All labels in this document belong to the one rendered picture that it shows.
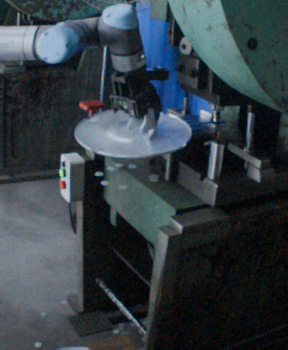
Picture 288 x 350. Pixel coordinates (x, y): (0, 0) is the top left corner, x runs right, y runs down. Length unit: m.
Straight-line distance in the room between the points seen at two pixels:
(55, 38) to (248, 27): 0.37
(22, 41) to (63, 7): 1.58
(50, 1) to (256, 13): 1.80
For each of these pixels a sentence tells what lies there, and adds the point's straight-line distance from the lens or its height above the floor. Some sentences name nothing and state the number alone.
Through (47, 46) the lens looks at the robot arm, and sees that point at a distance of 1.03.
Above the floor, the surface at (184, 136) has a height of 0.79.
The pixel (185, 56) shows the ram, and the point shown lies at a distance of 1.43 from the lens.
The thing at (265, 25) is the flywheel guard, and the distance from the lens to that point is 0.93.
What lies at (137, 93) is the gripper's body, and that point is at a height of 0.91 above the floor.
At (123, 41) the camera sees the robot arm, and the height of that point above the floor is 1.04.
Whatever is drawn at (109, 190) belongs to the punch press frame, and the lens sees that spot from 1.61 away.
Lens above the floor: 1.21
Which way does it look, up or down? 21 degrees down
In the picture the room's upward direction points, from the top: 5 degrees clockwise
